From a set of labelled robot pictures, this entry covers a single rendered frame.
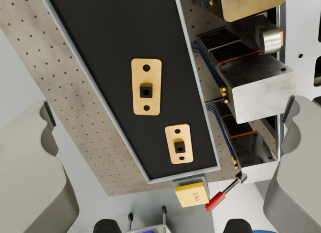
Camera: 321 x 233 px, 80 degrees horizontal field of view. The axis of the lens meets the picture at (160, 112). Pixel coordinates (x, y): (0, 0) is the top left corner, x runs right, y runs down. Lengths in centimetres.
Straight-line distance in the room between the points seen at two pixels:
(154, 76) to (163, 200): 239
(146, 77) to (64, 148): 194
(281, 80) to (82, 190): 246
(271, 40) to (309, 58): 19
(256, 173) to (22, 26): 86
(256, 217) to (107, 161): 131
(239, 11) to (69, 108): 76
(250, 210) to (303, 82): 151
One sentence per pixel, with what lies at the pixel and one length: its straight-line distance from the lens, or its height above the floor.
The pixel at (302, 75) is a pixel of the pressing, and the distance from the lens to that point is 53.
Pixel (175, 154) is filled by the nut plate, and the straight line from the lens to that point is 34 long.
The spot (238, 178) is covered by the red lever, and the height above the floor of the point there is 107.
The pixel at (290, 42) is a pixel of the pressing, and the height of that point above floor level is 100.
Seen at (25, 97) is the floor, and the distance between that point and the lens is 196.
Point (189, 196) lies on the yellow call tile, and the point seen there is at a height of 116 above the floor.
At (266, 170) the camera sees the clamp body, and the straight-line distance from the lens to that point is 59.
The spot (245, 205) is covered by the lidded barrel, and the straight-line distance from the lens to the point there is 195.
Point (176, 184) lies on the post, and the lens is 44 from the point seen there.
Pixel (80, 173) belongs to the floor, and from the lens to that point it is 238.
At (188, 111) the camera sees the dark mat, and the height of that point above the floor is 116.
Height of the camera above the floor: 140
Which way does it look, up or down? 57 degrees down
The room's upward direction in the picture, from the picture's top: 179 degrees counter-clockwise
